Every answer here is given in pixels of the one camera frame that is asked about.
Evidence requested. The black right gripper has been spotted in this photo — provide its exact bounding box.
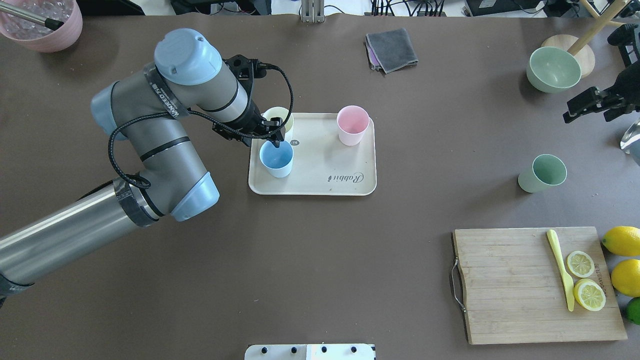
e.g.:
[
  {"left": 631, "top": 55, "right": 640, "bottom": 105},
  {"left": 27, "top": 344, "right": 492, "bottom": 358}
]
[{"left": 562, "top": 61, "right": 640, "bottom": 124}]

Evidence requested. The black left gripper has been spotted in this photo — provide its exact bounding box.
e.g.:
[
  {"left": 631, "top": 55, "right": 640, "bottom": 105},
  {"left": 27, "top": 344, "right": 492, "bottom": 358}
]
[{"left": 240, "top": 100, "right": 286, "bottom": 149}]

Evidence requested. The blue cup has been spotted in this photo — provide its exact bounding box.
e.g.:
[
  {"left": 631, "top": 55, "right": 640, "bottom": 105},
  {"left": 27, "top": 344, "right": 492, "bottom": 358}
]
[{"left": 258, "top": 141, "right": 294, "bottom": 178}]

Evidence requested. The cream white cup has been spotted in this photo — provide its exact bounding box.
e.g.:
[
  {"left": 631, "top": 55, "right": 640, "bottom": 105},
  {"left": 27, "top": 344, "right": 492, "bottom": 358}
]
[{"left": 263, "top": 106, "right": 295, "bottom": 135}]

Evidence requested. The pink cup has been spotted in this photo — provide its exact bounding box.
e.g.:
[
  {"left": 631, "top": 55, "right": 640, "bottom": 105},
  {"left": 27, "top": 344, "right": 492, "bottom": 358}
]
[{"left": 336, "top": 105, "right": 370, "bottom": 146}]

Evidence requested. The green cup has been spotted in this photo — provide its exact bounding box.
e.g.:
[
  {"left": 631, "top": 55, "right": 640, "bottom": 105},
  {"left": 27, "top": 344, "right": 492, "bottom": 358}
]
[{"left": 518, "top": 153, "right": 568, "bottom": 194}]

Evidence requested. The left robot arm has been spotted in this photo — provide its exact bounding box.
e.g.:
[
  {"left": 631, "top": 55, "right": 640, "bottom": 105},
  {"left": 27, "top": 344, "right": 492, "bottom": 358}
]
[{"left": 1, "top": 28, "right": 290, "bottom": 301}]

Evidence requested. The cream rectangular tray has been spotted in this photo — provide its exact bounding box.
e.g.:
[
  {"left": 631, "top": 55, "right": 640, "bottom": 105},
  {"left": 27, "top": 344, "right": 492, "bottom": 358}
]
[{"left": 247, "top": 112, "right": 377, "bottom": 196}]

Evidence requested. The wooden cup tree stand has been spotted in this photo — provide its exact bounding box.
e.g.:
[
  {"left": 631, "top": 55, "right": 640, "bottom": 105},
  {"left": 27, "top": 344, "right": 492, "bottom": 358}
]
[{"left": 541, "top": 0, "right": 630, "bottom": 79}]

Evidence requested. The green bowl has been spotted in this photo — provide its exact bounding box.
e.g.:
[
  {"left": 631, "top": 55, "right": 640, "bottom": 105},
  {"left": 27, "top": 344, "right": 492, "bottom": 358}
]
[{"left": 526, "top": 47, "right": 582, "bottom": 94}]

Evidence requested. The whole yellow lemon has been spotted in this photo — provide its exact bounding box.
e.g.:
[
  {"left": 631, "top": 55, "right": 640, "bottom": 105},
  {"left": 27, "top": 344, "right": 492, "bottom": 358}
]
[
  {"left": 610, "top": 259, "right": 640, "bottom": 298},
  {"left": 601, "top": 226, "right": 640, "bottom": 257}
]

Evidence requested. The grey folded cloth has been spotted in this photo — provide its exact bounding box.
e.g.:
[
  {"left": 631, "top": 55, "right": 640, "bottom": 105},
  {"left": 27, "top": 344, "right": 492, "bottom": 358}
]
[{"left": 365, "top": 27, "right": 419, "bottom": 75}]

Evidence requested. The lemon half slice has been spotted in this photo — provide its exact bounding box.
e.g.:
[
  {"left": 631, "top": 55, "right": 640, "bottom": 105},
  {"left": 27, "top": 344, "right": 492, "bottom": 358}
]
[
  {"left": 573, "top": 278, "right": 607, "bottom": 312},
  {"left": 566, "top": 250, "right": 595, "bottom": 279}
]

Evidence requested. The yellow plastic knife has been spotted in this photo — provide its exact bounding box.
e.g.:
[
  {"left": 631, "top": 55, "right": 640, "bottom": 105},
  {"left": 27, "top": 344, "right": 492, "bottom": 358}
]
[{"left": 546, "top": 228, "right": 576, "bottom": 312}]

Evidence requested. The green lime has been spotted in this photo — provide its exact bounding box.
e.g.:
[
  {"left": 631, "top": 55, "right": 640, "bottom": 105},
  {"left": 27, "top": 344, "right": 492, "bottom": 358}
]
[{"left": 625, "top": 297, "right": 640, "bottom": 326}]

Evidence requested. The wooden cutting board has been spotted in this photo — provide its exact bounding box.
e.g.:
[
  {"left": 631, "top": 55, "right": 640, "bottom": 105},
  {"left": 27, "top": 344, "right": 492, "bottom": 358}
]
[{"left": 452, "top": 227, "right": 627, "bottom": 346}]

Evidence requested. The metal muddler in bowl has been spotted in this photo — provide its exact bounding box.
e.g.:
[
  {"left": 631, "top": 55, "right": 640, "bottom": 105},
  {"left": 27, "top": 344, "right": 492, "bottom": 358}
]
[{"left": 0, "top": 1, "right": 65, "bottom": 31}]

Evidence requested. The pink bowl with ice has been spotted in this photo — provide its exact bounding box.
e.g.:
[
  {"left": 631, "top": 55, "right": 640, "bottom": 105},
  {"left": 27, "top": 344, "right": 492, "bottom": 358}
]
[{"left": 0, "top": 0, "right": 83, "bottom": 53}]

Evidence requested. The aluminium frame post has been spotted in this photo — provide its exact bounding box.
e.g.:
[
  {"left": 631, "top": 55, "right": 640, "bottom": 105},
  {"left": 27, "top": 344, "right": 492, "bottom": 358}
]
[{"left": 300, "top": 0, "right": 325, "bottom": 24}]

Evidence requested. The white pedestal column base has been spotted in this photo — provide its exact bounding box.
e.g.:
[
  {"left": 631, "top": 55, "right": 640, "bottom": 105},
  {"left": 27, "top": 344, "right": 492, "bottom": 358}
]
[{"left": 244, "top": 342, "right": 377, "bottom": 360}]

